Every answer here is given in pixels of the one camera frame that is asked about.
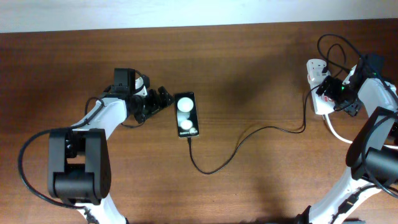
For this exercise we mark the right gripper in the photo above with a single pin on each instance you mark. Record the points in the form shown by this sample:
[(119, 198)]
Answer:
[(348, 105)]

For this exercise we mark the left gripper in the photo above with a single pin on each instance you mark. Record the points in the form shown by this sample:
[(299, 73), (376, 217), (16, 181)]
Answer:
[(155, 104)]

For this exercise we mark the white power strip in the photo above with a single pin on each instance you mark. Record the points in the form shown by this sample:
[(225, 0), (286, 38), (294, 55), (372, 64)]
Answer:
[(322, 104)]

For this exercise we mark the black smartphone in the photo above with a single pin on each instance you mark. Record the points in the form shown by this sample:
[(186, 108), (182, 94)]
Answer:
[(186, 115)]

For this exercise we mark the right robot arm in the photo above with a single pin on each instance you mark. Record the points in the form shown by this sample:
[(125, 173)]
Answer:
[(371, 165)]

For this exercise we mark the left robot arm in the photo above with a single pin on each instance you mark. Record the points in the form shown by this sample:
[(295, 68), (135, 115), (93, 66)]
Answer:
[(79, 170)]

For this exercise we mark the white USB wall charger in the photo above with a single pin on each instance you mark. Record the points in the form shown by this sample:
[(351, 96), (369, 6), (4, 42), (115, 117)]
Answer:
[(317, 71)]

